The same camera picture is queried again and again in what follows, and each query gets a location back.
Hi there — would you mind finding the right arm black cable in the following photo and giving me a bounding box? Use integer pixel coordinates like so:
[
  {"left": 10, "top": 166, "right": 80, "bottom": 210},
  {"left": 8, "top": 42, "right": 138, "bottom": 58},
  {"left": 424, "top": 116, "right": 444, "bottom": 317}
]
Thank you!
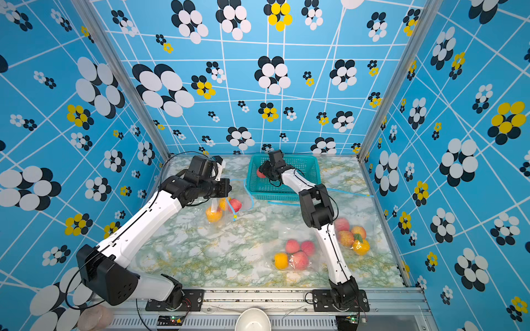
[{"left": 293, "top": 167, "right": 340, "bottom": 222}]

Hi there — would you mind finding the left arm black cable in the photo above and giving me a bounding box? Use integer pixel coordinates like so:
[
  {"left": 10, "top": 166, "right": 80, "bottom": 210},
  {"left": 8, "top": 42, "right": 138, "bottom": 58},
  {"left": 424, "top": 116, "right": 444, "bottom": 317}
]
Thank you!
[{"left": 63, "top": 150, "right": 212, "bottom": 310}]

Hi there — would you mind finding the teal plastic basket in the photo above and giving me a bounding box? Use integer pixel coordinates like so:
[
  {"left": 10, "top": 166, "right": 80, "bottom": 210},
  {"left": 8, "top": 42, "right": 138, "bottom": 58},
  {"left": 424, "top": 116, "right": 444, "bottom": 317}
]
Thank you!
[{"left": 245, "top": 154, "right": 322, "bottom": 203}]

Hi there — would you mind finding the pink translucent object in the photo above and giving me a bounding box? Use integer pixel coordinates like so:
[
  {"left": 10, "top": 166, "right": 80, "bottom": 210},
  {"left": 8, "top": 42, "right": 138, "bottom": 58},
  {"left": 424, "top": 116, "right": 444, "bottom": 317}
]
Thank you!
[{"left": 77, "top": 306, "right": 114, "bottom": 331}]

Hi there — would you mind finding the pink red peach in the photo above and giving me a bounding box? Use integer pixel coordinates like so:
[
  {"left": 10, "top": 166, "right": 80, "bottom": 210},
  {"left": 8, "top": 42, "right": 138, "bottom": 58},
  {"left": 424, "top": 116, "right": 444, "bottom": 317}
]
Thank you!
[{"left": 334, "top": 217, "right": 351, "bottom": 233}]

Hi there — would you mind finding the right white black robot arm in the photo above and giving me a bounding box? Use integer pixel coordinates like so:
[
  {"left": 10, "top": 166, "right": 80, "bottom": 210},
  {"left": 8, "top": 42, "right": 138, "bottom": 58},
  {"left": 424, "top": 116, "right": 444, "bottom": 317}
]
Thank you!
[{"left": 259, "top": 151, "right": 360, "bottom": 310}]

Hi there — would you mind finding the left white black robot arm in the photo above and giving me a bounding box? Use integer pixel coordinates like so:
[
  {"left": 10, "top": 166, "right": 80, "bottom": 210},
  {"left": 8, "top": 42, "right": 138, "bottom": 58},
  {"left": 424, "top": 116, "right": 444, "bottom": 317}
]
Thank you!
[{"left": 76, "top": 176, "right": 232, "bottom": 309}]

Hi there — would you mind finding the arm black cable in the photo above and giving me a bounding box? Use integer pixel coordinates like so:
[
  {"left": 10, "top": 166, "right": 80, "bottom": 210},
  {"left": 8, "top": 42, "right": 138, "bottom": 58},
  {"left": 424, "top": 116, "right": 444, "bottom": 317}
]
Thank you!
[
  {"left": 63, "top": 150, "right": 212, "bottom": 310},
  {"left": 293, "top": 167, "right": 340, "bottom": 222}
]

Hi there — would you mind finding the aluminium front rail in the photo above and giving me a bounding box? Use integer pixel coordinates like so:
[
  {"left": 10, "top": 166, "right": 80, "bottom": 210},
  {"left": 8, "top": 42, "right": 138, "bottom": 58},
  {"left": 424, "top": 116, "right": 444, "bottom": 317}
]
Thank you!
[{"left": 105, "top": 288, "right": 438, "bottom": 330}]

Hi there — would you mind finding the red yellow peach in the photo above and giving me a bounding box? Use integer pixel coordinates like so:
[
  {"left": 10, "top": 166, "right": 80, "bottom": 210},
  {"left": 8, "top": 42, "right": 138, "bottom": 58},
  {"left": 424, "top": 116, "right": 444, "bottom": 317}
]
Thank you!
[{"left": 338, "top": 230, "right": 356, "bottom": 249}]

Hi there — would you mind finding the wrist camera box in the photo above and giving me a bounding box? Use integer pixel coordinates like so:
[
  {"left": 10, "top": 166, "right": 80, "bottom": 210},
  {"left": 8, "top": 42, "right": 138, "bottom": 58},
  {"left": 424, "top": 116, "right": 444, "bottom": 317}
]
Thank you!
[
  {"left": 185, "top": 155, "right": 226, "bottom": 183},
  {"left": 269, "top": 150, "right": 286, "bottom": 168}
]

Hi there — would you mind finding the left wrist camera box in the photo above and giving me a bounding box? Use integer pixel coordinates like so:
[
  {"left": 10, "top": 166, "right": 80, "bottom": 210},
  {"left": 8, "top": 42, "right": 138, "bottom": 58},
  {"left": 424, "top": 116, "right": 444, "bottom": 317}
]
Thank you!
[{"left": 185, "top": 155, "right": 226, "bottom": 183}]

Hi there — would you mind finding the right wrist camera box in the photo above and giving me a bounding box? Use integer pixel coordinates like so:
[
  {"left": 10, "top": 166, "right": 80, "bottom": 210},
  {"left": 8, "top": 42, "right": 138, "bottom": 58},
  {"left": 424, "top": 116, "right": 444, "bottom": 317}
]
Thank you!
[{"left": 269, "top": 150, "right": 286, "bottom": 168}]

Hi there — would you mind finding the white bowl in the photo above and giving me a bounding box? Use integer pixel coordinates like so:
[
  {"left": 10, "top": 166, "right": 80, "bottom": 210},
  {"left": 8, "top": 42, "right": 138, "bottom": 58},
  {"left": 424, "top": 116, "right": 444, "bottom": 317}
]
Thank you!
[{"left": 235, "top": 308, "right": 272, "bottom": 331}]

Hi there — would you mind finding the clear zip-top bag blue zipper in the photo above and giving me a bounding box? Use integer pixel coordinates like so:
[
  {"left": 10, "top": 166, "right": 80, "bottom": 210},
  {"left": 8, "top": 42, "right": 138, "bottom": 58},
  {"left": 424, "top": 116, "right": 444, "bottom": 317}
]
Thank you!
[{"left": 270, "top": 190, "right": 387, "bottom": 266}]

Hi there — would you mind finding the yellow orange peach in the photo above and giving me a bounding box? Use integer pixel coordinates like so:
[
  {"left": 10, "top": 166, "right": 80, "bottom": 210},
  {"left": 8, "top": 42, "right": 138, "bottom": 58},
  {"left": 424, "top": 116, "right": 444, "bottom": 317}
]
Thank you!
[{"left": 274, "top": 252, "right": 289, "bottom": 270}]

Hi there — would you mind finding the small red peach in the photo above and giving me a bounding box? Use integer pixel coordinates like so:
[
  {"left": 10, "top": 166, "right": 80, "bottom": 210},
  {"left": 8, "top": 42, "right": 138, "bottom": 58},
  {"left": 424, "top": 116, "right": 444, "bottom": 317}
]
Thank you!
[{"left": 256, "top": 170, "right": 266, "bottom": 179}]

